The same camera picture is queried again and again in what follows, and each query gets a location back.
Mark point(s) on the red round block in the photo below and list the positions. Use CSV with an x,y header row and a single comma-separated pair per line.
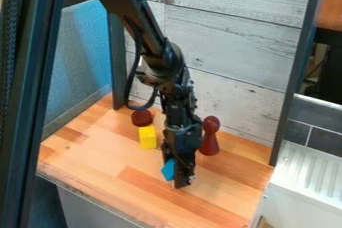
x,y
141,118

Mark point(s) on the blue block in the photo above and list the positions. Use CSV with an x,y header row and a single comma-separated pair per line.
x,y
169,170

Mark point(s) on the red toy pawn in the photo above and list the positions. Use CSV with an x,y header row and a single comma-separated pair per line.
x,y
210,137

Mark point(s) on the toy sink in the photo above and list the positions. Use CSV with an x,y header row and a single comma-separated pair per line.
x,y
307,178

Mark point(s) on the yellow block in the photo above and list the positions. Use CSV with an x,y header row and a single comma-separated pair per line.
x,y
148,137

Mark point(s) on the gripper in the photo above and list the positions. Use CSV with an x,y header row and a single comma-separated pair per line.
x,y
183,137

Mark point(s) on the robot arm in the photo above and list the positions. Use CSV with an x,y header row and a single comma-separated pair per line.
x,y
153,43

